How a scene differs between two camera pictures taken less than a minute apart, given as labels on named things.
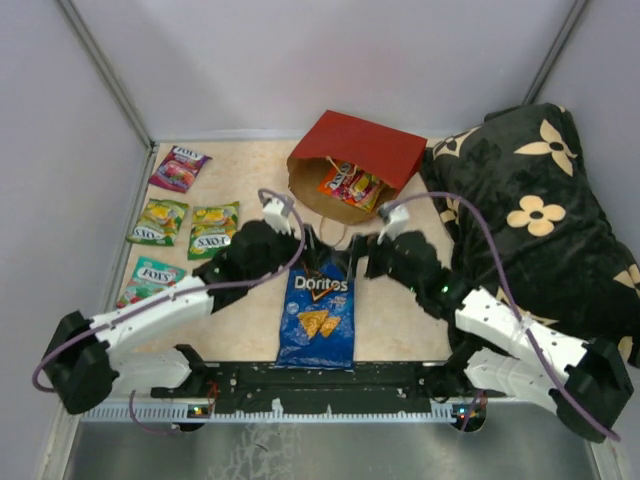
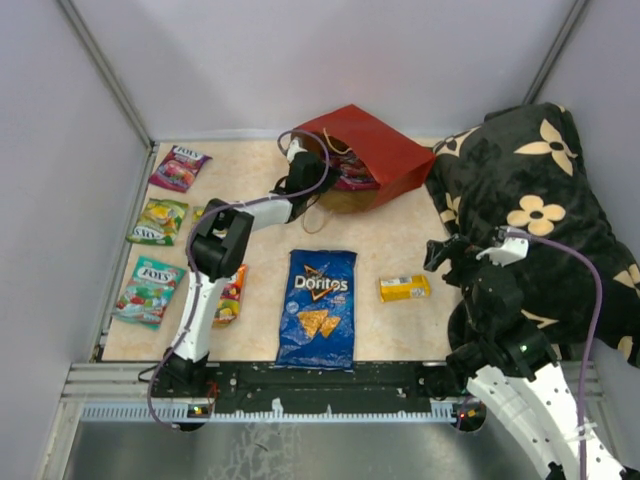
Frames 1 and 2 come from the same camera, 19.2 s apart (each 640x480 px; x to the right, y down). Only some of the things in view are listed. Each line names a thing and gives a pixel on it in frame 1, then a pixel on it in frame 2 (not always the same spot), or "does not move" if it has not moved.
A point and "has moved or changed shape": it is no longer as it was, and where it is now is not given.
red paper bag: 346,173 has moved or changed shape
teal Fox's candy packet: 149,277 does not move
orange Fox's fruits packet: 338,180 to 231,297
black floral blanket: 515,192 does not move
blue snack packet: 318,317 does not move
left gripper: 316,252 to 332,176
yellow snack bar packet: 367,190 to 400,288
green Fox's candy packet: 158,222 does not move
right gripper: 366,246 to 457,248
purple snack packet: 178,169 does not move
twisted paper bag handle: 337,242 to 323,223
